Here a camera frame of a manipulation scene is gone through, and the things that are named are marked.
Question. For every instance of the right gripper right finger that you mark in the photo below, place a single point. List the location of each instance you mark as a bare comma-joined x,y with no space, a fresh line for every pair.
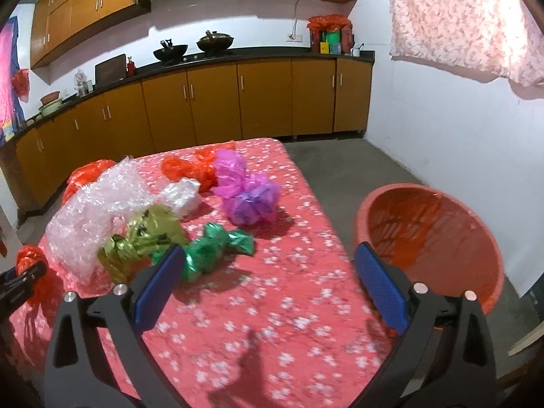
443,354

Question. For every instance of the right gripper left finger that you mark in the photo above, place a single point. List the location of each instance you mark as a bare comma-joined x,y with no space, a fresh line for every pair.
77,371

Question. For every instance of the red plastic bag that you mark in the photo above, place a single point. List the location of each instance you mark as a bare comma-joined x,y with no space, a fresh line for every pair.
21,83
32,261

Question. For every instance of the clear bubble wrap sheet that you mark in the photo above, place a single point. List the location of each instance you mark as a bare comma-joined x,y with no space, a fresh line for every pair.
81,226

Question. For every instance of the orange plastic bag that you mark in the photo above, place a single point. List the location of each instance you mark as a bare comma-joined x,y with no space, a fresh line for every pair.
85,175
200,168

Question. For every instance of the olive green foil wrapper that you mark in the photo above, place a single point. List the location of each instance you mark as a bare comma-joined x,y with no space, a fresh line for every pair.
148,234

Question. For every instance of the white plastic bag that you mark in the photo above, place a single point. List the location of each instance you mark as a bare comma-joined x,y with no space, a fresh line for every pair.
182,197

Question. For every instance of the orange plastic bag back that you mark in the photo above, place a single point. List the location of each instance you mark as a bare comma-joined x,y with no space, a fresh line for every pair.
200,168

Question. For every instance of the purple plastic bag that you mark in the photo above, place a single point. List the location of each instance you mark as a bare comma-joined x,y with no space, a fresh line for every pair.
247,198

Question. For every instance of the red plastic trash basket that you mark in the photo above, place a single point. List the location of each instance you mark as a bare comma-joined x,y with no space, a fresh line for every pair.
434,239

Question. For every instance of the lower wooden kitchen cabinets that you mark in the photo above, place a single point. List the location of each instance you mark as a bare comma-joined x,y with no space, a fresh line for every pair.
190,105

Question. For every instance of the red floral tablecloth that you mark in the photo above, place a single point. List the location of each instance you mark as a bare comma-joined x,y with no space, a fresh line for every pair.
286,327

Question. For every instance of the pink curtain at window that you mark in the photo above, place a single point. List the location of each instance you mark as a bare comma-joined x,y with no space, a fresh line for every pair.
12,116

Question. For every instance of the stacked basins on counter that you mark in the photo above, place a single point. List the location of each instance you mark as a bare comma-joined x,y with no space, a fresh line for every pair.
50,103

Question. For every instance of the hanging red plastic bag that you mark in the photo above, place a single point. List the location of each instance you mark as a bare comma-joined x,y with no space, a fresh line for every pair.
21,83

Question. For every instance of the glass jar on counter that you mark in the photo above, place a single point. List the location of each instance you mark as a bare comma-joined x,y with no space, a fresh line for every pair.
82,83

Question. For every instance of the dark cutting board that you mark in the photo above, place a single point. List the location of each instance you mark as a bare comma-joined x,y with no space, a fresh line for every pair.
110,71

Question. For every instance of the red bottle on counter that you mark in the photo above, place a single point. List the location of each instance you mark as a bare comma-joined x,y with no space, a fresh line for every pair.
130,67

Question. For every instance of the black wok left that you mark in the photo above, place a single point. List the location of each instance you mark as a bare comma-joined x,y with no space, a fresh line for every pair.
170,52

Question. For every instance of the black wok with lid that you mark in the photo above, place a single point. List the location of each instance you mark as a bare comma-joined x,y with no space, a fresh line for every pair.
214,42

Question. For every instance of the red bag covered containers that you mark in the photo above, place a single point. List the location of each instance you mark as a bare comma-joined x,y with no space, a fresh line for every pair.
331,34

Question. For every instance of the pink floral hanging cloth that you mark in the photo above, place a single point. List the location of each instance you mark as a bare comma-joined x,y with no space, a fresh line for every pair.
497,37

